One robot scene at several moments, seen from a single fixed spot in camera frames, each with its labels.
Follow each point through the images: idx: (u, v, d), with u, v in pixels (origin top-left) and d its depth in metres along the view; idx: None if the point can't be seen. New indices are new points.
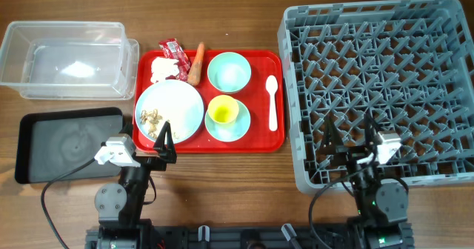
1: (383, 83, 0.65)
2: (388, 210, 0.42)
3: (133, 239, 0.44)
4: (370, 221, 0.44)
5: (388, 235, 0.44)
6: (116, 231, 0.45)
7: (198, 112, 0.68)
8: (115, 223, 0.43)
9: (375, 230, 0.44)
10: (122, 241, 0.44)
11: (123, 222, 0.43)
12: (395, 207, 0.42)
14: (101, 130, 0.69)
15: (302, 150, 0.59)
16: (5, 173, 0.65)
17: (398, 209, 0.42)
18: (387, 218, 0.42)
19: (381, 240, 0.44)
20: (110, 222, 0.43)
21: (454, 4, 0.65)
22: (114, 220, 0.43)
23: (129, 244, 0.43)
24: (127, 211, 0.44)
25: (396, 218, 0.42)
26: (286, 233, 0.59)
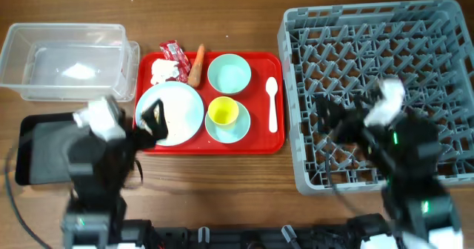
1: (378, 67, 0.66)
2: (423, 153, 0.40)
3: (106, 213, 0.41)
4: (404, 181, 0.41)
5: (429, 197, 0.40)
6: (87, 202, 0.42)
7: (198, 113, 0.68)
8: (89, 175, 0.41)
9: (415, 194, 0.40)
10: (92, 216, 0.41)
11: (98, 176, 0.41)
12: (423, 144, 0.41)
14: None
15: (302, 150, 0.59)
16: (5, 174, 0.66)
17: (428, 144, 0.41)
18: (417, 147, 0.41)
19: (424, 206, 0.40)
20: (87, 181, 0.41)
21: (453, 7, 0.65)
22: (88, 170, 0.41)
23: (100, 219, 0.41)
24: (105, 166, 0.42)
25: (426, 147, 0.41)
26: (286, 234, 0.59)
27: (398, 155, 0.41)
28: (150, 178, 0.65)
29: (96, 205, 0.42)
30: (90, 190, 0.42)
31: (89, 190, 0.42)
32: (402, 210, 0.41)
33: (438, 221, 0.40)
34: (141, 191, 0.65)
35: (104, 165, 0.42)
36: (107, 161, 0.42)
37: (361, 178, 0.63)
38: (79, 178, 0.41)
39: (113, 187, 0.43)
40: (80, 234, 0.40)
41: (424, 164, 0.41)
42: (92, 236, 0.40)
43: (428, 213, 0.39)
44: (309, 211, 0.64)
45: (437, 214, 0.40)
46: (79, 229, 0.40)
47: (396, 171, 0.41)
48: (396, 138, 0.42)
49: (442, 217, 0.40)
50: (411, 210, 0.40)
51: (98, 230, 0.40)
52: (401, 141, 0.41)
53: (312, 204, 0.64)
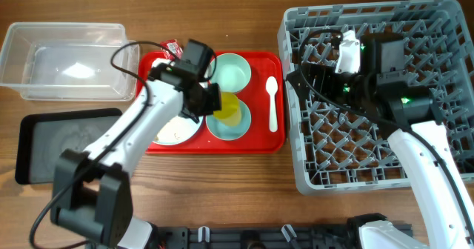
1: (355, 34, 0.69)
2: (392, 67, 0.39)
3: (182, 82, 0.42)
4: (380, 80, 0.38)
5: (407, 93, 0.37)
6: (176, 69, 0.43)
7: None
8: (196, 52, 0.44)
9: (391, 93, 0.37)
10: (169, 79, 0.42)
11: (200, 61, 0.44)
12: (391, 41, 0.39)
14: (101, 130, 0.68)
15: (302, 150, 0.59)
16: (5, 173, 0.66)
17: (398, 44, 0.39)
18: (381, 42, 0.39)
19: (404, 101, 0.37)
20: (192, 53, 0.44)
21: (454, 6, 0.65)
22: (200, 46, 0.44)
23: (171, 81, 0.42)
24: (204, 61, 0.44)
25: (389, 41, 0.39)
26: (286, 234, 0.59)
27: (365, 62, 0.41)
28: (150, 178, 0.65)
29: (181, 75, 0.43)
30: (187, 63, 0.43)
31: (184, 68, 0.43)
32: (383, 107, 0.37)
33: (418, 115, 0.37)
34: (141, 191, 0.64)
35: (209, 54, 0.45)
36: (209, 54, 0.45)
37: (361, 177, 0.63)
38: (191, 49, 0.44)
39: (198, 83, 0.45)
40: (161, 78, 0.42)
41: (392, 65, 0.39)
42: (164, 87, 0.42)
43: (406, 106, 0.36)
44: (309, 210, 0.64)
45: (416, 109, 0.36)
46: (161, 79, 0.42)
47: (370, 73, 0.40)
48: (364, 46, 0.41)
49: (421, 113, 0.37)
50: (391, 104, 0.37)
51: (169, 90, 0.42)
52: (369, 44, 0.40)
53: (312, 203, 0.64)
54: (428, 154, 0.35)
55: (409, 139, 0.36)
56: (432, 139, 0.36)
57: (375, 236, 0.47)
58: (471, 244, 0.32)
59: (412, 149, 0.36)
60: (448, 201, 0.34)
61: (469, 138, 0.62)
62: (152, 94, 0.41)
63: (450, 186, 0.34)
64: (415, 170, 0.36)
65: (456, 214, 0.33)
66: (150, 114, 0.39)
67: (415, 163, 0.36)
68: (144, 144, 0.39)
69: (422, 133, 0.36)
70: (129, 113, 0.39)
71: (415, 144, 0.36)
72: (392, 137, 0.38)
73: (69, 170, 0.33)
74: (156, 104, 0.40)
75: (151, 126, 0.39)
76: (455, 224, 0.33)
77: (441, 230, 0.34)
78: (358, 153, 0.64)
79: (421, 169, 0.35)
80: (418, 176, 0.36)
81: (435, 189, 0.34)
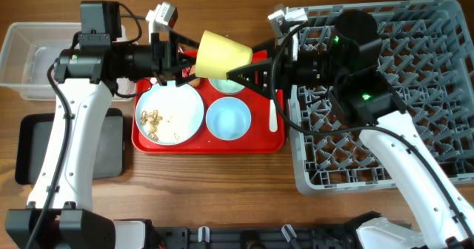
1: None
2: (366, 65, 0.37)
3: (100, 56, 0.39)
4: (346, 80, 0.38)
5: (368, 89, 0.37)
6: (81, 50, 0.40)
7: (198, 110, 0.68)
8: (98, 18, 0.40)
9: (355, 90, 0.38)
10: (85, 59, 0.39)
11: (107, 29, 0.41)
12: (369, 40, 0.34)
14: (101, 130, 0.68)
15: (302, 150, 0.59)
16: (6, 173, 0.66)
17: (375, 44, 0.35)
18: (357, 44, 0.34)
19: (365, 98, 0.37)
20: (92, 21, 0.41)
21: (454, 5, 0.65)
22: (98, 6, 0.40)
23: (91, 59, 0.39)
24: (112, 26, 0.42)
25: (367, 42, 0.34)
26: (286, 233, 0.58)
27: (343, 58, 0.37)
28: (150, 178, 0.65)
29: (91, 52, 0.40)
30: (93, 34, 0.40)
31: (93, 41, 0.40)
32: (348, 107, 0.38)
33: (382, 108, 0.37)
34: (141, 190, 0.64)
35: (114, 14, 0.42)
36: (114, 12, 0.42)
37: (361, 177, 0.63)
38: (84, 19, 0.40)
39: (121, 50, 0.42)
40: (72, 70, 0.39)
41: (366, 64, 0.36)
42: (86, 72, 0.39)
43: (368, 103, 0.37)
44: (309, 210, 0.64)
45: (378, 104, 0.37)
46: (72, 66, 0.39)
47: (340, 72, 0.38)
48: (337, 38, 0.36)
49: (384, 106, 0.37)
50: (354, 105, 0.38)
51: (91, 72, 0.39)
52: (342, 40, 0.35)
53: (312, 203, 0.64)
54: (399, 144, 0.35)
55: (380, 133, 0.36)
56: (400, 129, 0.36)
57: (375, 237, 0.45)
58: (458, 223, 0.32)
59: (384, 144, 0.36)
60: (428, 187, 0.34)
61: (469, 138, 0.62)
62: (67, 101, 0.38)
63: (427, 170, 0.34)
64: (391, 161, 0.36)
65: (438, 196, 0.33)
66: (78, 126, 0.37)
67: (390, 155, 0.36)
68: (88, 152, 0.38)
69: (391, 125, 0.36)
70: (56, 135, 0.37)
71: (386, 137, 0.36)
72: (362, 135, 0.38)
73: (23, 230, 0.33)
74: (78, 113, 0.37)
75: (87, 138, 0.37)
76: (441, 207, 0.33)
77: (429, 216, 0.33)
78: (358, 153, 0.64)
79: (396, 159, 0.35)
80: (395, 167, 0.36)
81: (413, 176, 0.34)
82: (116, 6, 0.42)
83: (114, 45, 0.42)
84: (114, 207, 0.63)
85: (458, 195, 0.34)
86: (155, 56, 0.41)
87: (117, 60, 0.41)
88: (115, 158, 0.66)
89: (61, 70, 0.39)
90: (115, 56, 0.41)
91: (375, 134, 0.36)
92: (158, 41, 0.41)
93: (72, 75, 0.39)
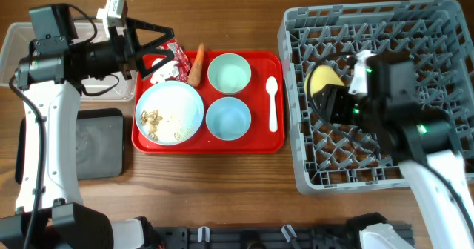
1: (354, 34, 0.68)
2: (404, 89, 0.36)
3: (61, 56, 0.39)
4: (389, 111, 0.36)
5: (423, 120, 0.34)
6: (39, 55, 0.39)
7: (184, 107, 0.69)
8: (49, 21, 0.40)
9: (404, 119, 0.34)
10: (45, 62, 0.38)
11: (62, 31, 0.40)
12: (401, 63, 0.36)
14: (101, 130, 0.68)
15: (302, 150, 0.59)
16: (6, 173, 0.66)
17: (406, 65, 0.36)
18: (387, 65, 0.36)
19: (421, 130, 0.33)
20: (44, 27, 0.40)
21: (454, 6, 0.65)
22: (47, 10, 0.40)
23: (50, 61, 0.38)
24: (66, 27, 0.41)
25: (398, 63, 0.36)
26: (286, 233, 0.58)
27: (378, 89, 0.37)
28: (150, 178, 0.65)
29: (49, 55, 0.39)
30: (49, 37, 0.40)
31: (50, 46, 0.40)
32: (398, 135, 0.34)
33: (438, 143, 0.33)
34: (141, 190, 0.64)
35: (65, 15, 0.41)
36: (65, 15, 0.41)
37: (361, 177, 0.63)
38: (35, 25, 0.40)
39: (80, 51, 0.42)
40: (35, 75, 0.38)
41: (402, 87, 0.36)
42: (49, 73, 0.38)
43: (421, 134, 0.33)
44: (309, 210, 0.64)
45: (433, 136, 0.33)
46: (34, 71, 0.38)
47: (380, 98, 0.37)
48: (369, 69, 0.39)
49: (438, 141, 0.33)
50: (406, 133, 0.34)
51: (54, 72, 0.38)
52: (376, 69, 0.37)
53: (312, 203, 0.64)
54: (444, 189, 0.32)
55: (424, 170, 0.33)
56: (448, 174, 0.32)
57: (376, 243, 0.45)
58: None
59: (426, 183, 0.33)
60: (461, 236, 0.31)
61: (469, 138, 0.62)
62: (36, 105, 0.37)
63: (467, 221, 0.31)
64: (428, 202, 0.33)
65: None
66: (52, 127, 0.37)
67: (428, 196, 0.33)
68: (67, 150, 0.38)
69: (439, 167, 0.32)
70: (30, 139, 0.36)
71: (432, 178, 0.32)
72: (406, 168, 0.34)
73: (17, 235, 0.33)
74: (49, 115, 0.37)
75: (64, 137, 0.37)
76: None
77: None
78: (358, 153, 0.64)
79: (435, 206, 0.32)
80: (431, 209, 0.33)
81: (446, 221, 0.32)
82: (65, 7, 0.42)
83: (72, 47, 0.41)
84: (114, 207, 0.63)
85: None
86: (116, 50, 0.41)
87: (78, 59, 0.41)
88: (115, 158, 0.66)
89: (23, 78, 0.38)
90: (76, 56, 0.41)
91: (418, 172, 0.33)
92: (116, 33, 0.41)
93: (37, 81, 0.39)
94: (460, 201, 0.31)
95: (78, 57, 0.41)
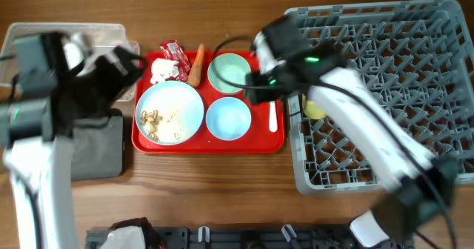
1: (355, 34, 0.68)
2: (293, 41, 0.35)
3: (47, 98, 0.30)
4: (285, 59, 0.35)
5: (312, 52, 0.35)
6: (21, 95, 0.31)
7: (186, 108, 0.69)
8: (35, 53, 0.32)
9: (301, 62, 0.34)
10: (28, 105, 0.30)
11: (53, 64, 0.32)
12: (283, 21, 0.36)
14: (101, 130, 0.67)
15: (302, 150, 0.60)
16: (6, 173, 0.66)
17: (289, 23, 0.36)
18: (268, 27, 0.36)
19: (312, 61, 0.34)
20: (29, 59, 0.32)
21: (453, 6, 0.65)
22: (35, 36, 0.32)
23: (35, 105, 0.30)
24: (59, 56, 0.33)
25: (278, 21, 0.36)
26: (286, 233, 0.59)
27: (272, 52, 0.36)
28: (151, 178, 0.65)
29: (32, 95, 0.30)
30: (33, 72, 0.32)
31: (36, 82, 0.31)
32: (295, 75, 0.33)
33: (329, 67, 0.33)
34: (141, 191, 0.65)
35: (51, 40, 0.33)
36: (58, 44, 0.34)
37: (361, 178, 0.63)
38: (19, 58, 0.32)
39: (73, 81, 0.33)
40: (18, 130, 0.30)
41: (289, 41, 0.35)
42: (35, 123, 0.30)
43: (315, 65, 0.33)
44: (309, 211, 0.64)
45: (325, 63, 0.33)
46: (17, 122, 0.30)
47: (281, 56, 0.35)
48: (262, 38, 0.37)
49: (330, 64, 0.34)
50: (301, 70, 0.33)
51: (41, 122, 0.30)
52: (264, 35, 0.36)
53: (312, 204, 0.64)
54: (344, 96, 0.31)
55: (325, 90, 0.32)
56: (349, 84, 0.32)
57: None
58: (408, 162, 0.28)
59: (330, 99, 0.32)
60: (375, 132, 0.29)
61: (469, 138, 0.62)
62: (23, 173, 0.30)
63: (374, 118, 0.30)
64: (341, 117, 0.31)
65: (386, 139, 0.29)
66: (44, 198, 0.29)
67: (338, 111, 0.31)
68: (67, 218, 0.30)
69: (339, 81, 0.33)
70: (21, 213, 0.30)
71: (333, 92, 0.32)
72: (314, 98, 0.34)
73: None
74: (41, 186, 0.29)
75: (62, 210, 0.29)
76: (391, 150, 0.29)
77: (383, 162, 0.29)
78: (358, 153, 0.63)
79: (345, 113, 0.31)
80: (345, 122, 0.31)
81: (361, 126, 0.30)
82: (58, 37, 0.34)
83: (64, 81, 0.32)
84: (114, 207, 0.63)
85: (406, 136, 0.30)
86: (120, 70, 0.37)
87: (69, 95, 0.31)
88: (115, 158, 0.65)
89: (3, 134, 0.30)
90: (69, 93, 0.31)
91: (319, 91, 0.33)
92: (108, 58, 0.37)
93: (19, 141, 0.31)
94: (362, 102, 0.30)
95: (71, 88, 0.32)
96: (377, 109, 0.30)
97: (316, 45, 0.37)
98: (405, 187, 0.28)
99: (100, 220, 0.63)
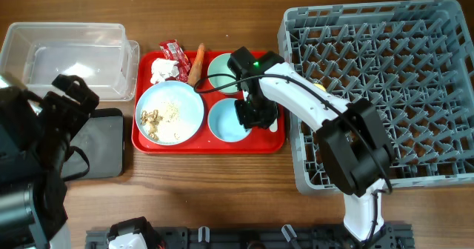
1: (354, 34, 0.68)
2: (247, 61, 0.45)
3: (27, 191, 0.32)
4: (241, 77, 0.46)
5: (260, 60, 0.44)
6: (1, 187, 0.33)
7: (185, 108, 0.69)
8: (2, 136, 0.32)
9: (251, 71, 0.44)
10: (10, 199, 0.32)
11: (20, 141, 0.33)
12: (238, 52, 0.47)
14: (101, 130, 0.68)
15: (302, 150, 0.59)
16: None
17: (241, 50, 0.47)
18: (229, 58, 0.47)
19: (256, 65, 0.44)
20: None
21: (454, 6, 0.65)
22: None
23: (15, 199, 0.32)
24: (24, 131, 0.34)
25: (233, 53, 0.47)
26: (286, 233, 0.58)
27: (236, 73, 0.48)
28: (151, 178, 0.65)
29: (13, 188, 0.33)
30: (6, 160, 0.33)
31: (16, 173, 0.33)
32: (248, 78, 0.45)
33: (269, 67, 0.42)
34: (141, 191, 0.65)
35: (13, 113, 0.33)
36: (21, 115, 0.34)
37: None
38: None
39: (44, 157, 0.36)
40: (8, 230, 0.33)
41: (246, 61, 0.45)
42: (15, 219, 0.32)
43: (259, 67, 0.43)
44: (309, 211, 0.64)
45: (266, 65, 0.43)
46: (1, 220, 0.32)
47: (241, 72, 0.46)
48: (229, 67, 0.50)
49: (269, 64, 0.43)
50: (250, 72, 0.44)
51: (23, 218, 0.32)
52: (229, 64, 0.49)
53: (312, 203, 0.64)
54: (278, 80, 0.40)
55: (265, 80, 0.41)
56: (282, 72, 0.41)
57: None
58: (328, 110, 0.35)
59: (269, 84, 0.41)
60: (301, 97, 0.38)
61: (469, 138, 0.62)
62: None
63: (299, 87, 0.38)
64: (278, 95, 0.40)
65: (309, 98, 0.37)
66: None
67: (276, 92, 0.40)
68: None
69: (275, 72, 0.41)
70: None
71: (270, 78, 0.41)
72: (264, 90, 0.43)
73: None
74: None
75: None
76: (313, 106, 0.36)
77: (312, 118, 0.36)
78: None
79: (280, 91, 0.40)
80: (281, 97, 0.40)
81: (291, 96, 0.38)
82: (20, 101, 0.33)
83: (41, 164, 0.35)
84: (114, 207, 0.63)
85: (328, 95, 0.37)
86: (82, 110, 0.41)
87: (47, 178, 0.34)
88: (115, 158, 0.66)
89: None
90: (46, 177, 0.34)
91: (263, 81, 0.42)
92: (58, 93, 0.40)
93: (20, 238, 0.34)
94: (291, 80, 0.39)
95: (47, 170, 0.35)
96: (304, 83, 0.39)
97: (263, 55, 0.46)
98: (328, 129, 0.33)
99: (99, 220, 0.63)
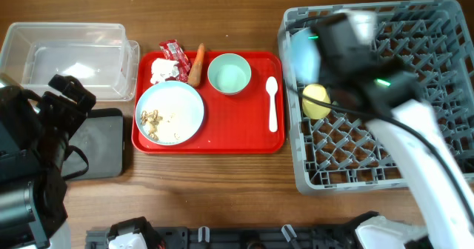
1: None
2: (352, 47, 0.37)
3: (27, 188, 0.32)
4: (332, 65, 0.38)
5: (383, 75, 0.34)
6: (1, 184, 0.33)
7: (185, 108, 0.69)
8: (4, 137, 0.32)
9: (366, 78, 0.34)
10: (12, 196, 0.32)
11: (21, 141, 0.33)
12: (344, 22, 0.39)
14: (101, 130, 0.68)
15: (302, 150, 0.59)
16: None
17: (350, 26, 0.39)
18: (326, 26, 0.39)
19: (381, 83, 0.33)
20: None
21: (453, 6, 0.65)
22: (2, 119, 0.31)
23: (15, 196, 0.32)
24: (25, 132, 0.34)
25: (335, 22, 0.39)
26: (286, 233, 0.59)
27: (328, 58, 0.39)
28: (151, 178, 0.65)
29: (15, 185, 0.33)
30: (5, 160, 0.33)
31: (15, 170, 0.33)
32: (360, 95, 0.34)
33: (400, 95, 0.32)
34: (141, 190, 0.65)
35: (15, 112, 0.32)
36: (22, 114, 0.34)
37: (361, 177, 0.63)
38: None
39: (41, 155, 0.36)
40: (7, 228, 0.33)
41: (345, 44, 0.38)
42: (15, 218, 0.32)
43: (385, 88, 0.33)
44: (309, 211, 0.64)
45: (397, 89, 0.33)
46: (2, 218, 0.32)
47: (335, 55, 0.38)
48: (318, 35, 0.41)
49: (402, 92, 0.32)
50: (366, 90, 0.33)
51: (24, 216, 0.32)
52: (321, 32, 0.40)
53: (312, 203, 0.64)
54: (418, 143, 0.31)
55: (394, 128, 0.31)
56: (418, 125, 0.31)
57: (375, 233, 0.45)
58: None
59: (401, 141, 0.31)
60: (444, 188, 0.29)
61: (469, 138, 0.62)
62: None
63: (449, 177, 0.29)
64: (405, 159, 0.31)
65: (458, 208, 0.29)
66: None
67: (404, 153, 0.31)
68: None
69: (410, 121, 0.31)
70: None
71: (404, 133, 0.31)
72: (374, 127, 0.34)
73: None
74: None
75: None
76: (456, 218, 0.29)
77: (447, 230, 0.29)
78: (358, 153, 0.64)
79: (412, 161, 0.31)
80: (408, 163, 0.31)
81: (429, 179, 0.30)
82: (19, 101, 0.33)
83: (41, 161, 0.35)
84: (115, 207, 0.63)
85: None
86: (78, 110, 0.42)
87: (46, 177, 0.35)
88: (115, 158, 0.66)
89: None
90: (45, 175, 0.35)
91: (386, 127, 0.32)
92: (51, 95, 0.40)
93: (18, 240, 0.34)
94: (436, 153, 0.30)
95: (46, 167, 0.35)
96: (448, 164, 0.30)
97: (387, 61, 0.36)
98: None
99: (99, 221, 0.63)
